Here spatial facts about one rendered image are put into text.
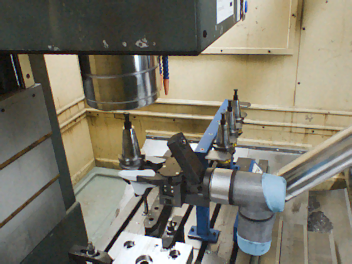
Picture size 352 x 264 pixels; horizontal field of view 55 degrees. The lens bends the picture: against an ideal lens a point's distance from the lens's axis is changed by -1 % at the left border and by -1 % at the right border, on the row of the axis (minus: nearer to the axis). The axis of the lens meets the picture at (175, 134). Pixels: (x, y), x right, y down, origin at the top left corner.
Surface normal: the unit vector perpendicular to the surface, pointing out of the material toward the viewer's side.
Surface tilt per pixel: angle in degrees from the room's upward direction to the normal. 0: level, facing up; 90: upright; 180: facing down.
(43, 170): 89
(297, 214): 24
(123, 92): 90
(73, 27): 90
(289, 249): 8
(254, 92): 90
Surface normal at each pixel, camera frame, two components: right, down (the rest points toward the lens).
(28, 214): 0.95, 0.08
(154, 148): -0.18, -0.65
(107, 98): -0.19, 0.43
